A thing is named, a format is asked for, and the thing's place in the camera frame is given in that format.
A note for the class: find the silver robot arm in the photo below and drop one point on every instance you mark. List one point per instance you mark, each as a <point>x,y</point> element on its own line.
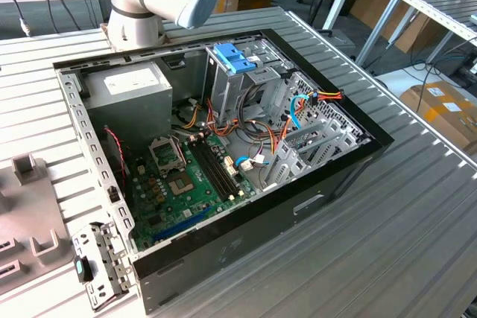
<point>126,1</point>

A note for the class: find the grey metal disk bay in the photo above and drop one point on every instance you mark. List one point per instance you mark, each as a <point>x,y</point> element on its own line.
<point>294,165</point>

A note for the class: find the black RAM slot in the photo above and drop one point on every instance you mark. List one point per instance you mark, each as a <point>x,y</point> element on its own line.
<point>212,169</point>
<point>223,169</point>
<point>217,169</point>
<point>206,169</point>

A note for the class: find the grey metal drive cage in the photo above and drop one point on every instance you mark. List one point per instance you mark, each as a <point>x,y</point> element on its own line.
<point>223,91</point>

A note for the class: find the green motherboard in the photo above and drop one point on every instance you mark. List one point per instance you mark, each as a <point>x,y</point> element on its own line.
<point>201,187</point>

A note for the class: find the CPU socket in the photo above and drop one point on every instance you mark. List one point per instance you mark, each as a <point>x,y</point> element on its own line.
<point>180,184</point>

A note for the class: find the blue plastic drive latch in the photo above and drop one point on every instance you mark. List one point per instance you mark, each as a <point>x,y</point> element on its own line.
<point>231,55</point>

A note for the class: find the blue expansion slot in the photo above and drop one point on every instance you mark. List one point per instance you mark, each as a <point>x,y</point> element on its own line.
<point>182,223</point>

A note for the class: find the black PC case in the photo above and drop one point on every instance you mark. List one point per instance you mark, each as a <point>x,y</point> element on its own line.
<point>261,251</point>

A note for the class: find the silver power supply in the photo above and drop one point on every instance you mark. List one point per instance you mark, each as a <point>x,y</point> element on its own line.
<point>126,102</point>

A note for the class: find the labelled cardboard box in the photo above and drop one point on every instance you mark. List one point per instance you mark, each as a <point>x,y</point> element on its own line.
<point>439,117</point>

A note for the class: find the black teal release latch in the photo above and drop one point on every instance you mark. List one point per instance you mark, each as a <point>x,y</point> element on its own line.
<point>80,267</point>

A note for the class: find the grey parts rack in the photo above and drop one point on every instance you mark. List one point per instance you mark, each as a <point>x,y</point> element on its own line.
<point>33,213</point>

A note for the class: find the black intrusion switch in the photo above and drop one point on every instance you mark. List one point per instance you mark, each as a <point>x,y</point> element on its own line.
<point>112,194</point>

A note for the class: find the grey metal slot bracket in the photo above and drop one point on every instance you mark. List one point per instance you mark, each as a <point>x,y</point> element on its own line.
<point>108,254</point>

